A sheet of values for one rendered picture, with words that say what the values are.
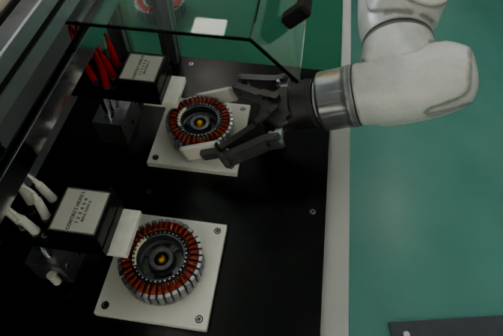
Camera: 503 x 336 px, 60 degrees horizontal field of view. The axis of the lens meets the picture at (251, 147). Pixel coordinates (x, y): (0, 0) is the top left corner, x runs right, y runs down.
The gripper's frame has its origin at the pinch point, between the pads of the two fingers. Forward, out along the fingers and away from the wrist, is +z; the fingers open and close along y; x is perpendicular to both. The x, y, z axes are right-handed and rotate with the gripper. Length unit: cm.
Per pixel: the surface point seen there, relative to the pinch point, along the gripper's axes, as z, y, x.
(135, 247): 2.9, -23.5, 2.8
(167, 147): 5.7, -4.1, 0.0
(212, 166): -2.0, -6.7, -3.3
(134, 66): 3.6, -0.1, 14.3
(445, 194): -35, 46, -103
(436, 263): -29, 18, -101
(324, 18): -15.9, 39.3, -12.8
